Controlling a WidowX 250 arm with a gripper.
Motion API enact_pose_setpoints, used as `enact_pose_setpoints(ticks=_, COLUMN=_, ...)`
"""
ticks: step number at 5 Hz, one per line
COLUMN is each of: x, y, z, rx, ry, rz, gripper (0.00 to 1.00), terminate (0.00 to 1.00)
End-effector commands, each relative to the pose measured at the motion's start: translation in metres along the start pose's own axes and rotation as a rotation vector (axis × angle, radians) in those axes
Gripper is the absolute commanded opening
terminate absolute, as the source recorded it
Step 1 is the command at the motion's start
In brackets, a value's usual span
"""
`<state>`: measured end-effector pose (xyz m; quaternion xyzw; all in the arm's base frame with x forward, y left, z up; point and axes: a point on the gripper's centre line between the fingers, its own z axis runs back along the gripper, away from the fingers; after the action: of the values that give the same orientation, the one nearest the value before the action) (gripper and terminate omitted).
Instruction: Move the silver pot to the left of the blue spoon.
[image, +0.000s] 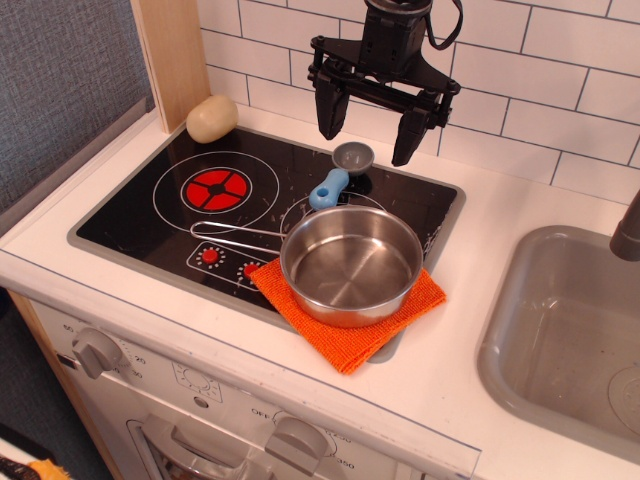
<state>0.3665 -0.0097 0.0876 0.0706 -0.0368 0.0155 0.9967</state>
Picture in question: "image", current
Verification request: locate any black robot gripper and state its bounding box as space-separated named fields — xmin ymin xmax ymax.
xmin=308 ymin=1 xmax=461 ymax=167

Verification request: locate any silver steel pot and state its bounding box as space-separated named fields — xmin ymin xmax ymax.
xmin=190 ymin=205 xmax=424 ymax=328

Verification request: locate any blue and grey toy spoon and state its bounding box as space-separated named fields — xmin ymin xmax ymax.
xmin=309 ymin=141 xmax=375 ymax=211

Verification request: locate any beige toy potato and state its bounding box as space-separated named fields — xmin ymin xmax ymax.
xmin=186 ymin=95 xmax=239 ymax=144

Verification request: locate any black toy stove top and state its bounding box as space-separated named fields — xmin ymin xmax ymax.
xmin=66 ymin=124 xmax=467 ymax=365

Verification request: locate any orange knitted cloth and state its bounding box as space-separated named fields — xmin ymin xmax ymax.
xmin=249 ymin=260 xmax=446 ymax=375

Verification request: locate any grey toy faucet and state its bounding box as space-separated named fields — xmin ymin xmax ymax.
xmin=609 ymin=191 xmax=640 ymax=262

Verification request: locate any grey toy sink basin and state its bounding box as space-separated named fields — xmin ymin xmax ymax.
xmin=478 ymin=225 xmax=639 ymax=463

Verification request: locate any grey oven knob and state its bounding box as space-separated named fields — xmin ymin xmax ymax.
xmin=265 ymin=417 xmax=329 ymax=476

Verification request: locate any grey timer knob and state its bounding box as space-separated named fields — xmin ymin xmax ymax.
xmin=72 ymin=328 xmax=123 ymax=379

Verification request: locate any white toy oven front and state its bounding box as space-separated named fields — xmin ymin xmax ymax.
xmin=33 ymin=303 xmax=479 ymax=479

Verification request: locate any yellow cloth at corner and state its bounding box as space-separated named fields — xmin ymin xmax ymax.
xmin=27 ymin=459 xmax=71 ymax=480

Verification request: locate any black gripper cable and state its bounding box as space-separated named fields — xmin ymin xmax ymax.
xmin=424 ymin=0 xmax=465 ymax=52

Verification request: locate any light wooden post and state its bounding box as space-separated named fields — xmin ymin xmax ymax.
xmin=130 ymin=0 xmax=210 ymax=133

